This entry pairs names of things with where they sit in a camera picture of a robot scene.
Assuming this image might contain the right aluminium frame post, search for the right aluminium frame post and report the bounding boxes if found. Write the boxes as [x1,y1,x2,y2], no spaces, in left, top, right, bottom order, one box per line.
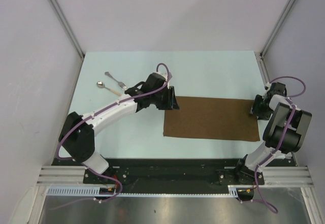
[259,0,298,58]

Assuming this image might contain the aluminium rail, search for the aluminium rail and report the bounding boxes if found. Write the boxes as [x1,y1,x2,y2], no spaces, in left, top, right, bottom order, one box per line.
[37,166,314,187]
[256,55,299,157]

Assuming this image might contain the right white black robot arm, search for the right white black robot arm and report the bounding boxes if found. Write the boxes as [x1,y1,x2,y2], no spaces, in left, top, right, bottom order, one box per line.
[234,82,312,184]

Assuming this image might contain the front aluminium rail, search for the front aluminium rail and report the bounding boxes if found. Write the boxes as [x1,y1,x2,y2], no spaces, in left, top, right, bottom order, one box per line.
[37,166,314,187]

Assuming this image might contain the silver metal fork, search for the silver metal fork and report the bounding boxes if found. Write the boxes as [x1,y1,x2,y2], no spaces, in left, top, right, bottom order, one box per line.
[105,72,127,91]

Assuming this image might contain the spoon with wooden handle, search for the spoon with wooden handle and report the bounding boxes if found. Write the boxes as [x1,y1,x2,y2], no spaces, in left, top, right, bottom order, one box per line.
[96,81,121,96]

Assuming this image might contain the light blue cable duct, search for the light blue cable duct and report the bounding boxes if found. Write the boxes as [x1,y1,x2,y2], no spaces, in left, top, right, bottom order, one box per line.
[48,184,241,198]

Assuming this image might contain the left aluminium frame post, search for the left aluminium frame post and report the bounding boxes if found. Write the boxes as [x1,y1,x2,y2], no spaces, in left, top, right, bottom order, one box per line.
[48,0,85,60]

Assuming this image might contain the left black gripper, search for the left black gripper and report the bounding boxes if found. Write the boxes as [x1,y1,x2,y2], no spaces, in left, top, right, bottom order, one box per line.
[150,86,179,110]

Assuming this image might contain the right side aluminium rail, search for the right side aluminium rail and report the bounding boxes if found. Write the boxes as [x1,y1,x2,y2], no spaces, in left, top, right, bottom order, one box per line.
[256,55,299,157]

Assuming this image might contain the aluminium frame post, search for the aluminium frame post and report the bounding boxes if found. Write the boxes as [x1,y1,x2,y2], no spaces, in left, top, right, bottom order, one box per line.
[48,0,85,60]
[259,0,298,58]

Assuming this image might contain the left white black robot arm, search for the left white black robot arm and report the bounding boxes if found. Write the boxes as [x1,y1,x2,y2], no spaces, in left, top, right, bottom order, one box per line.
[58,72,179,183]

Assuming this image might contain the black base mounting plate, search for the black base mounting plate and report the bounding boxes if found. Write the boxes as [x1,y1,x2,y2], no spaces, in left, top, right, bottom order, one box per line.
[52,157,298,194]

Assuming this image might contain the brown cloth napkin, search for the brown cloth napkin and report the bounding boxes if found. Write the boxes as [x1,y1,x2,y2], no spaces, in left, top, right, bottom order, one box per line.
[163,97,260,142]

